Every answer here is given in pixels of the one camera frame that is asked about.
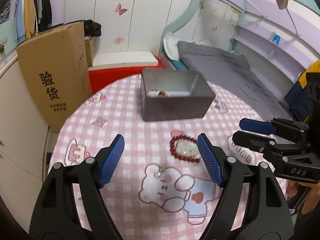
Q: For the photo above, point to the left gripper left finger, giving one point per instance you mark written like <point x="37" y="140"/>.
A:
<point x="70" y="205"/>

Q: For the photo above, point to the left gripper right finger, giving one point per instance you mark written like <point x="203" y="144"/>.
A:
<point x="252" y="204"/>

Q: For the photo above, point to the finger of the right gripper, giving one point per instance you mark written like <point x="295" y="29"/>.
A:
<point x="256" y="126"/>
<point x="254" y="142"/>

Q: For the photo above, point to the jewelry pile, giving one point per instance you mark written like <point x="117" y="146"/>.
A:
<point x="153" y="93"/>

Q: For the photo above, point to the yellow navy jacket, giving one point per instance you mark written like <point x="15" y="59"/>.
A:
<point x="297" y="97"/>

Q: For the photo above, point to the grey bed duvet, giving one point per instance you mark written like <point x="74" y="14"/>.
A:
<point x="233" y="73"/>

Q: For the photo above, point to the blue box on shelf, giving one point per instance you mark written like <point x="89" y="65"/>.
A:
<point x="276" y="39"/>

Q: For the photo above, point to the grey metal tin box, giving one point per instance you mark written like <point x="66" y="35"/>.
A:
<point x="191" y="96"/>

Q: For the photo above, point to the pink checkered tablecloth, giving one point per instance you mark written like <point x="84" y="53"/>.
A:
<point x="152" y="194"/>

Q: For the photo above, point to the beige hanging pouch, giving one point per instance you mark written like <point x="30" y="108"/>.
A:
<point x="282" y="4"/>

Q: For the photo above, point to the white pillow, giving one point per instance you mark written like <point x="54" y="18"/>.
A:
<point x="170" y="45"/>

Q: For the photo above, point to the red stool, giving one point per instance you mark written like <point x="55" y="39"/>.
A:
<point x="102" y="77"/>

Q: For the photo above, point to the large cardboard box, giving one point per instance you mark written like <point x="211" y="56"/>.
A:
<point x="55" y="70"/>

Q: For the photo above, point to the white board on stool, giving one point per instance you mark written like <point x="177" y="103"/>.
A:
<point x="124" y="59"/>

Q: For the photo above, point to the white wardrobe doors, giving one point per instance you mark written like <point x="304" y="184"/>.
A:
<point x="126" y="25"/>

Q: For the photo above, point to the small cardboard box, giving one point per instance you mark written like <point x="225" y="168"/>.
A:
<point x="90" y="44"/>

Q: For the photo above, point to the teal drawer cabinet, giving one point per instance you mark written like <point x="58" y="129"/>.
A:
<point x="8" y="37"/>

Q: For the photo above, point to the black bag on boxes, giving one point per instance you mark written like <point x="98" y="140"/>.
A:
<point x="92" y="29"/>

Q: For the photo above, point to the hanging clothes row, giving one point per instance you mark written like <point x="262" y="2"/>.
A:
<point x="31" y="17"/>

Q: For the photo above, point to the purple wall shelves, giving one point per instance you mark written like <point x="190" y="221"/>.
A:
<point x="283" y="55"/>

